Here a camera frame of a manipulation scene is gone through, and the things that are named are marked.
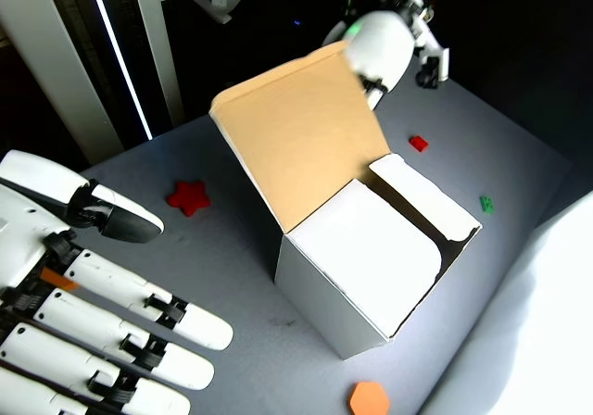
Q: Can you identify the grey table cloth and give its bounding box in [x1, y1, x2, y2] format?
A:
[76, 57, 574, 415]

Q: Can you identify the red foam star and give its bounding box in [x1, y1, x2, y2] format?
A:
[166, 179, 212, 216]

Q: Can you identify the white adapter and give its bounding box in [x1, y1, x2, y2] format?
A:
[322, 19, 349, 45]

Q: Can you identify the white cabinet with light strip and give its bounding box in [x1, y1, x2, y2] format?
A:
[0, 0, 186, 166]

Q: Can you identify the orange foam hexagon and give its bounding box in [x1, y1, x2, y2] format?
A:
[349, 381, 391, 415]

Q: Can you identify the cardboard box white outside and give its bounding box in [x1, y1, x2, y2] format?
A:
[208, 39, 484, 361]

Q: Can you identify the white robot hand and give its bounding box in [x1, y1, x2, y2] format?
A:
[343, 9, 417, 111]
[0, 149, 234, 415]

